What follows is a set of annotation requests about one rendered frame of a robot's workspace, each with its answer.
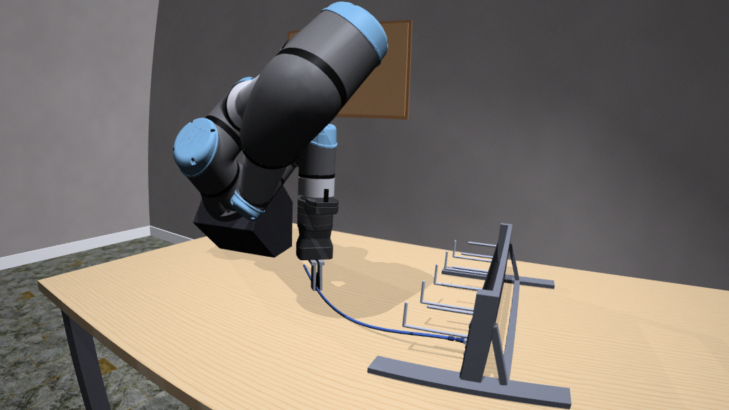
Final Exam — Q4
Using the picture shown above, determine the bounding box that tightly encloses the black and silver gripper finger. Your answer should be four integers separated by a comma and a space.
308, 260, 317, 291
316, 259, 325, 290

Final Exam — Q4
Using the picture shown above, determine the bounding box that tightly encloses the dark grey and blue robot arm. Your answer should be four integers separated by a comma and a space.
173, 2, 388, 222

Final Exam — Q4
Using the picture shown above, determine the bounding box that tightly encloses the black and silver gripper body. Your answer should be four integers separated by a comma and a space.
296, 177, 338, 260

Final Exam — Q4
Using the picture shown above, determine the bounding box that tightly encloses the dark grey metal rack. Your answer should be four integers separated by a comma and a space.
367, 223, 572, 409

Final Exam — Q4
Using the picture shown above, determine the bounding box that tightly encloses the blue cable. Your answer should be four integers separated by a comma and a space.
303, 264, 455, 341

